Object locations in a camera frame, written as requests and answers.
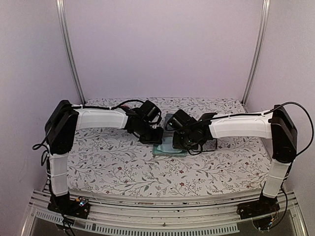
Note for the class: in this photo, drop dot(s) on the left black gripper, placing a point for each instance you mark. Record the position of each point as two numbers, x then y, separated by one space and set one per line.
157 138

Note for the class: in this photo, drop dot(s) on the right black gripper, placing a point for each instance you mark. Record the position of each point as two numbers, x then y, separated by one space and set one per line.
177 144

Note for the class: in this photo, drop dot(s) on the beige-grey glasses case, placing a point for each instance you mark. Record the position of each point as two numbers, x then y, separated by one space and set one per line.
155 152

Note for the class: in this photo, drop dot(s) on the light blue cloth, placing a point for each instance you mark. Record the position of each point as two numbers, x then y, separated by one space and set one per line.
167 146

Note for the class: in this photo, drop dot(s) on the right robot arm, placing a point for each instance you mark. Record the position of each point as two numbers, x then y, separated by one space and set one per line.
276 125

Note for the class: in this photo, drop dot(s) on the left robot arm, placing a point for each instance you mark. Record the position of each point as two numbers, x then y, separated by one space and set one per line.
67 118

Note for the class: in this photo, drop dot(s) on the thin black-framed glasses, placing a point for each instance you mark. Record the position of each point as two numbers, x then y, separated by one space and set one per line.
210 145

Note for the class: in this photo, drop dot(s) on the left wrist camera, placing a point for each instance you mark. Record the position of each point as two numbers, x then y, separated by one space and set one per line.
155 124

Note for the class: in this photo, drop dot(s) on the front aluminium rail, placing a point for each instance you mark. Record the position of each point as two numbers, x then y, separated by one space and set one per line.
112 215

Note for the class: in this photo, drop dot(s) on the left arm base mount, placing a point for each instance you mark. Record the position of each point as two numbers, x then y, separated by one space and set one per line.
63 204

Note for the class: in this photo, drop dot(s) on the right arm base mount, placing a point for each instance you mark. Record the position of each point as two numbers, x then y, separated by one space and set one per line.
263 206

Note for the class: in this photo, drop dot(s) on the left aluminium post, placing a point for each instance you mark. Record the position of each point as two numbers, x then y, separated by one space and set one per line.
68 48

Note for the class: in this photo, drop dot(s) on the aluminium post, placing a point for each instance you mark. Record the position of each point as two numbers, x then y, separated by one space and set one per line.
68 48
257 52

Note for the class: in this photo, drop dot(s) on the right aluminium post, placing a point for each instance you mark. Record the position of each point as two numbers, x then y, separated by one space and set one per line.
257 52

